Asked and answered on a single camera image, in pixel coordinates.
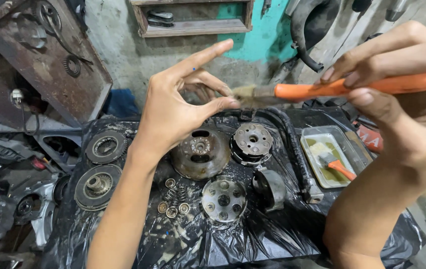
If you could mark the dark coil spring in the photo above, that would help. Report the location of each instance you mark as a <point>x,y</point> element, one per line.
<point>182,192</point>
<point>178,220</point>
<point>169,194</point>

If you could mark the clutch disc with centre hub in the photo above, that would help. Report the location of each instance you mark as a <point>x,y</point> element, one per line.
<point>97,186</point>

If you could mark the wooden wall shelf with tools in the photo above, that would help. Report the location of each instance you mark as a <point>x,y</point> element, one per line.
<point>194,27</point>

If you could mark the black plastic sheet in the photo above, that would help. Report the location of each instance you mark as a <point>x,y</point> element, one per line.
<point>265,235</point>

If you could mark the heap of engine parts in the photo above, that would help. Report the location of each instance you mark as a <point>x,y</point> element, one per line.
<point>15,194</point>

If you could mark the person's left hand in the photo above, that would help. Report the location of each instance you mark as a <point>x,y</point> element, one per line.
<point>168,108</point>

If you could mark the clear plastic tray with liquid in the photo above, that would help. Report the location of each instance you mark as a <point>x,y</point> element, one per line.
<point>317,164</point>

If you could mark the silver clutch pressure plate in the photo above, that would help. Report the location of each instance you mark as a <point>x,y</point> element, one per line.
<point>223,200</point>

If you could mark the curved grey metal cover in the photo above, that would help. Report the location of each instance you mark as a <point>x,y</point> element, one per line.
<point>272,188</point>

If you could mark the rusty metal rack with parts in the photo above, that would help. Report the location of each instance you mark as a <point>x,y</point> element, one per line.
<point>41,74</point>

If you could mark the rusty round clutch housing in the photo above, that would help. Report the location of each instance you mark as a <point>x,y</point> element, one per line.
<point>201,160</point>

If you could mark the blue cloth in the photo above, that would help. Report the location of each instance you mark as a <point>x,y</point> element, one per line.
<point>121,102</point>

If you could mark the person's right hand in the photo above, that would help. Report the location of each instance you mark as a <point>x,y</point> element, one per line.
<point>414,127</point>

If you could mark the clutch hub with plate stack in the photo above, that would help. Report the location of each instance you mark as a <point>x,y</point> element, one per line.
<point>252,144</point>

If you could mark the red panel with white print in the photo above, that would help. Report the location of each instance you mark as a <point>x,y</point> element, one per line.
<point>370,141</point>

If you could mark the toothed clutch friction plate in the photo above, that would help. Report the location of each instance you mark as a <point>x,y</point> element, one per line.
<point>105,146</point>

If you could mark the black rubber-sleeved metal lever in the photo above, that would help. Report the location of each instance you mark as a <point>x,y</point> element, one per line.
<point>297,153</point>

